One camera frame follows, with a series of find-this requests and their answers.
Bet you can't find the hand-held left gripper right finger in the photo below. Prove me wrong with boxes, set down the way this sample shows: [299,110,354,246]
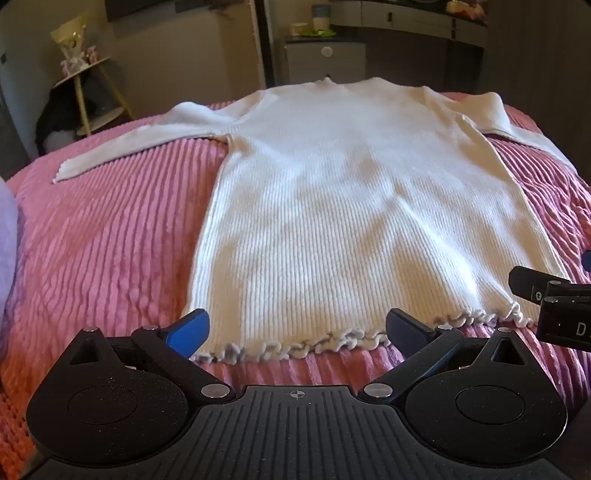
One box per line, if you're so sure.
[362,308,529,406]

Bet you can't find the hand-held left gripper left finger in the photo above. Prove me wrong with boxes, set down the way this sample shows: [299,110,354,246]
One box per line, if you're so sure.
[69,308,236,403]

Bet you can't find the white ribbed knit sweater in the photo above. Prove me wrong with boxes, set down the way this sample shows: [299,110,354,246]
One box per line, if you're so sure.
[53,76,575,366]

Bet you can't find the pink ribbed blanket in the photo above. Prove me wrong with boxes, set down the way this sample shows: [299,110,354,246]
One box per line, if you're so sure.
[0,90,591,476]

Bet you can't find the purple pillow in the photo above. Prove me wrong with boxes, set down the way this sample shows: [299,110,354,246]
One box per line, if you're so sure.
[0,178,20,319]

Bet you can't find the round side table yellow legs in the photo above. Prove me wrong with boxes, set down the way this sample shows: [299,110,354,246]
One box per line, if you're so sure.
[51,55,137,138]

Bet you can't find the dark clothing pile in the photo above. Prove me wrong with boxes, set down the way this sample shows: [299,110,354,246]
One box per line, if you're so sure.
[34,83,118,157]

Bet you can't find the grey drawer cabinet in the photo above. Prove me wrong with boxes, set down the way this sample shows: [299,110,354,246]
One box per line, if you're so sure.
[284,39,369,87]

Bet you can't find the pink items on desk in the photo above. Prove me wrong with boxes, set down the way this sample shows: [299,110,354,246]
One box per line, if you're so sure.
[444,0,489,18]

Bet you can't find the grey dressing desk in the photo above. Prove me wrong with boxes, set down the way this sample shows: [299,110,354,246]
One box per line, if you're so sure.
[330,0,490,48]

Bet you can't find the white tower fan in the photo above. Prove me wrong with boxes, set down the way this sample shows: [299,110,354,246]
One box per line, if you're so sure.
[249,0,283,89]

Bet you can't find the cream wrapped bouquet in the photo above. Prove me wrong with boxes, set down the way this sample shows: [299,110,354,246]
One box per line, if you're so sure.
[50,13,90,62]

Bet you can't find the black wall television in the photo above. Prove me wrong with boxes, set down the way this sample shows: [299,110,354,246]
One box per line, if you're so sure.
[105,0,234,21]

